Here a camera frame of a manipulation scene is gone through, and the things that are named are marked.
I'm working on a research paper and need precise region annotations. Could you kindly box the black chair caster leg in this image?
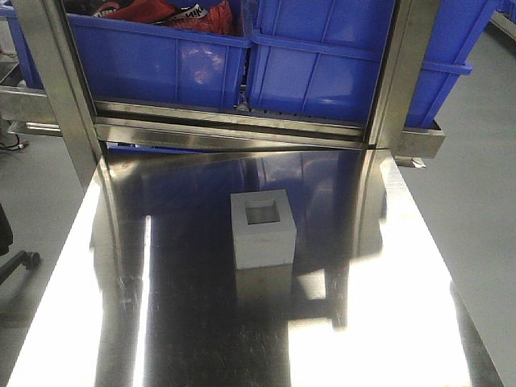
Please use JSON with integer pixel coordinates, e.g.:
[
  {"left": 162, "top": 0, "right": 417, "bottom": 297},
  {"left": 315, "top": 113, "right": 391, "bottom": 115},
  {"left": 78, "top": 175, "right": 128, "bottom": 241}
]
[{"left": 0, "top": 201, "right": 41, "bottom": 285}]

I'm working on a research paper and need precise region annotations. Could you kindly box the blue bin far left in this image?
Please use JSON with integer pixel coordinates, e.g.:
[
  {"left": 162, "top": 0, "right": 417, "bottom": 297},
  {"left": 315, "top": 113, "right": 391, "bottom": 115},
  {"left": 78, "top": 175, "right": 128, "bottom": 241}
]
[{"left": 1, "top": 1, "right": 44, "bottom": 89}]

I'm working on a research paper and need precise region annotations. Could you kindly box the blue plastic bin right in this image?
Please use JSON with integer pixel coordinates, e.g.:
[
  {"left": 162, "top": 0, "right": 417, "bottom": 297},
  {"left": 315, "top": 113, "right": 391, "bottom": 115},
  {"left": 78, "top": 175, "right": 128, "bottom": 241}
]
[{"left": 405, "top": 1, "right": 499, "bottom": 128}]

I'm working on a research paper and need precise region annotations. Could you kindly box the blue bin with red items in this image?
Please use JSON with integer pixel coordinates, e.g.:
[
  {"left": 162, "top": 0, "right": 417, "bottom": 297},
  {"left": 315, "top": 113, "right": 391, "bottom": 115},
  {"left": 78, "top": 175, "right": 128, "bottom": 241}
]
[{"left": 65, "top": 0, "right": 252, "bottom": 111}]

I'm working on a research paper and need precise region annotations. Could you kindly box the blue plastic bin center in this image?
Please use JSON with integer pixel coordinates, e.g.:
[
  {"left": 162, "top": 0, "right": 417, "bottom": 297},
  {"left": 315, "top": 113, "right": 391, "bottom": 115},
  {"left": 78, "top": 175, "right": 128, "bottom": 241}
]
[{"left": 243, "top": 1, "right": 396, "bottom": 123}]

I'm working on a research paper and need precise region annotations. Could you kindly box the stainless steel rack frame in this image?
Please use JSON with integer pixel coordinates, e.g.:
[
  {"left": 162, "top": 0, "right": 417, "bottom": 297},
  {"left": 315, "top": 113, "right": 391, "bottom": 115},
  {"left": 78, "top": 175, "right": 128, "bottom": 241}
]
[{"left": 1, "top": 1, "right": 444, "bottom": 186}]

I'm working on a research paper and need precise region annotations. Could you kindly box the blue plastic bin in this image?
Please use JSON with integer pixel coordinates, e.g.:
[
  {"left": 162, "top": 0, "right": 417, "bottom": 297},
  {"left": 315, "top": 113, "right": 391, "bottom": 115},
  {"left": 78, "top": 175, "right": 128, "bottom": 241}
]
[
  {"left": 405, "top": 1, "right": 499, "bottom": 128},
  {"left": 243, "top": 1, "right": 396, "bottom": 123}
]

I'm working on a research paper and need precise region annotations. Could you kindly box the gray cube base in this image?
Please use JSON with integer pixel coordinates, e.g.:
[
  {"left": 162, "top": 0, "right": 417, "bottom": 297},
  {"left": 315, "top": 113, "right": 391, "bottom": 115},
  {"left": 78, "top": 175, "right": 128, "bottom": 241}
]
[{"left": 231, "top": 189, "right": 297, "bottom": 269}]

